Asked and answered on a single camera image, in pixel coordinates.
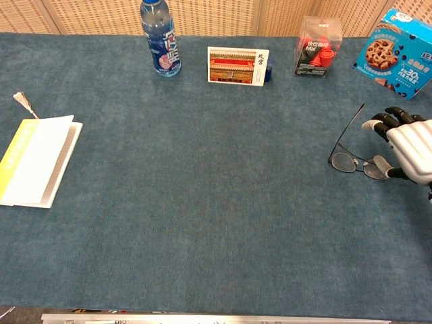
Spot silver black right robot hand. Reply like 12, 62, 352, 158
360, 106, 432, 203

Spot black eyeglasses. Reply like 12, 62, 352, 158
327, 103, 391, 182

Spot blue cookie box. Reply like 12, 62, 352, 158
352, 7, 432, 102

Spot clear box with red cups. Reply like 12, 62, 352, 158
292, 16, 344, 79

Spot blue card stand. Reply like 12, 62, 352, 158
265, 55, 276, 83

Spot teal felt tablecloth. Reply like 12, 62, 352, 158
0, 32, 432, 321

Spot woven wicker folding screen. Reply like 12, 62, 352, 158
0, 0, 432, 38

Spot blue plastic drink bottle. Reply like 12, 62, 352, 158
139, 0, 182, 78

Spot yellow and white book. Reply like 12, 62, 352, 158
0, 114, 84, 209

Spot beige tassel bookmark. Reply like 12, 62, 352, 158
12, 91, 41, 120

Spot aluminium profile rail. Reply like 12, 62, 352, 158
40, 313, 392, 324

